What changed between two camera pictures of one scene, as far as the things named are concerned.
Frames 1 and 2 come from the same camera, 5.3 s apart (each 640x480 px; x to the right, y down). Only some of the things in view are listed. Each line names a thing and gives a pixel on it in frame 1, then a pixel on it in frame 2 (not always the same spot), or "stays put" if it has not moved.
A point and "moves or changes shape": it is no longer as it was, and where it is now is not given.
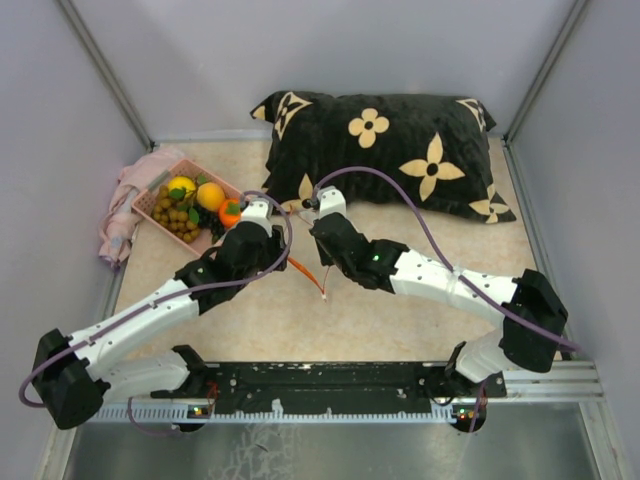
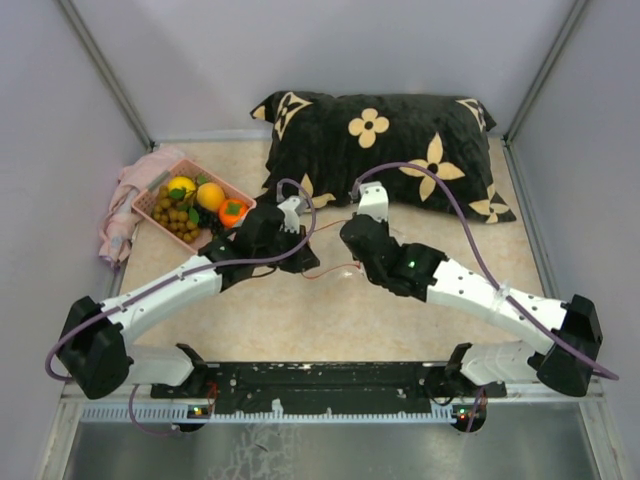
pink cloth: [132, 181] stays put
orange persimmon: [229, 211] stays put
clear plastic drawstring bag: [307, 275] moves or changes shape
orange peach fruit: [210, 196] stays put
